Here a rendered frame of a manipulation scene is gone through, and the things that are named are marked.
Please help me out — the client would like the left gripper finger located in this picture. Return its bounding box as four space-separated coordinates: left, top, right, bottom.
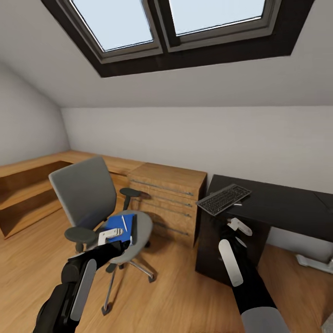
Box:
122 240 131 253

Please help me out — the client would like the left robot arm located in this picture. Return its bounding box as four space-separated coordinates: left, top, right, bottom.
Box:
33 228 131 333

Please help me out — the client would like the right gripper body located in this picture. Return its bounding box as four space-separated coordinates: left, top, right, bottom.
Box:
212 218 241 238

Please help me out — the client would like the keyboard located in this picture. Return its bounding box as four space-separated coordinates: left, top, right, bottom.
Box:
195 184 251 216

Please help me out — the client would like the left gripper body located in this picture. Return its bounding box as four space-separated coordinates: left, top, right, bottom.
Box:
94 240 123 265

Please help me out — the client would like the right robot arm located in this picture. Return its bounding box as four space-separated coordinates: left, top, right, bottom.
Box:
211 215 291 333

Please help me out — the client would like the folder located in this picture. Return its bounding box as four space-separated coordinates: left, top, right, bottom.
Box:
105 214 135 246

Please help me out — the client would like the swivel chair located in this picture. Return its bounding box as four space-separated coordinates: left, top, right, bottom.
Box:
49 156 155 315

